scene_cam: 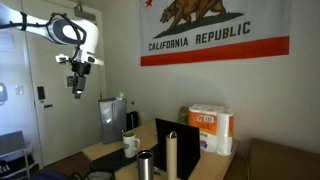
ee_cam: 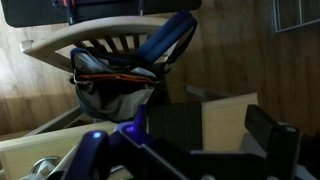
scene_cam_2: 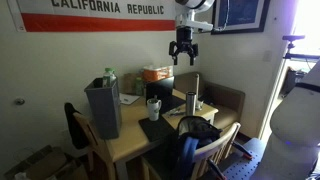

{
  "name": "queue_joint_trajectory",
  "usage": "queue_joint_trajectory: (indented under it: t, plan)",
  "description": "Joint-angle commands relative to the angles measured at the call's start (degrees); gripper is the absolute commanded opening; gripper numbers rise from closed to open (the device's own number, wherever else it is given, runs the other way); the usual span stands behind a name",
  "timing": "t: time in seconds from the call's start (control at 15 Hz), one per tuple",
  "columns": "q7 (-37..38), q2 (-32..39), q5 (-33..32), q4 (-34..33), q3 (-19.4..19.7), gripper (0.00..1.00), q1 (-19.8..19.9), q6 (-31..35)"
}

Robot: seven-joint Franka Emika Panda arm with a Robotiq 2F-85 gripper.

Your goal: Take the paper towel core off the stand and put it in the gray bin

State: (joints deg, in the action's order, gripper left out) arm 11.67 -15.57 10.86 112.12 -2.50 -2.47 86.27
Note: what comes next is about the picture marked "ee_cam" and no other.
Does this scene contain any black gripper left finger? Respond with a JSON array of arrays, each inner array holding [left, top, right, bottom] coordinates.
[[62, 130, 110, 180]]

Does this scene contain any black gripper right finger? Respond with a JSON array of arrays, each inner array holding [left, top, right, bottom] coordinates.
[[245, 104, 301, 180]]

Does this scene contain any blue gray backpack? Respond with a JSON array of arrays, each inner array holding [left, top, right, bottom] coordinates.
[[70, 10, 198, 123]]

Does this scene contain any black laptop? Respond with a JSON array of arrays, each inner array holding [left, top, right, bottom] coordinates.
[[148, 102, 203, 152]]

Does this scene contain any light wooden chair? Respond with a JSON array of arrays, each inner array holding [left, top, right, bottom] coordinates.
[[20, 14, 192, 72]]

